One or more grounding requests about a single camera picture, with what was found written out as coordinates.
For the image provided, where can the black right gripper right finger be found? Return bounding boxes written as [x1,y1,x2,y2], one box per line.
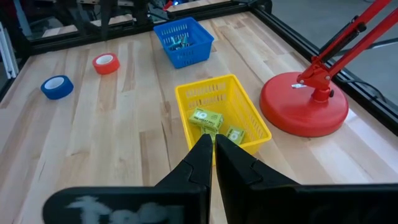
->
[215,134,398,224]

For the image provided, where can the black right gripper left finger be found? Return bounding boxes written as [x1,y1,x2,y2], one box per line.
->
[42,133,215,224]

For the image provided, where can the green staple box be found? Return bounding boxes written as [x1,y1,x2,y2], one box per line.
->
[200,126,219,143]
[225,125,247,146]
[188,106,224,133]

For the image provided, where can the red tape roll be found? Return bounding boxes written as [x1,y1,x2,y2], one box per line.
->
[92,52,121,76]

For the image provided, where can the blue tape roll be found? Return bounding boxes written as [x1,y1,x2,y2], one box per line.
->
[40,75,75,101]

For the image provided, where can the yellow plastic basket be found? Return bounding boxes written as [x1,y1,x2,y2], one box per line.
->
[174,73,272,166]

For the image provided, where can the red lamp stand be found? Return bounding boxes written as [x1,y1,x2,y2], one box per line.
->
[259,0,398,138]

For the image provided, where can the blue plastic basket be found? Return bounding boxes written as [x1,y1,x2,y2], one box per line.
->
[152,16,215,70]

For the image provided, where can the white aluminium bar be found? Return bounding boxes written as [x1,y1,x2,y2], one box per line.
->
[0,21,18,79]

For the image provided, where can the black aluminium table frame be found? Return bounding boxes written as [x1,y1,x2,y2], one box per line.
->
[0,0,398,136]

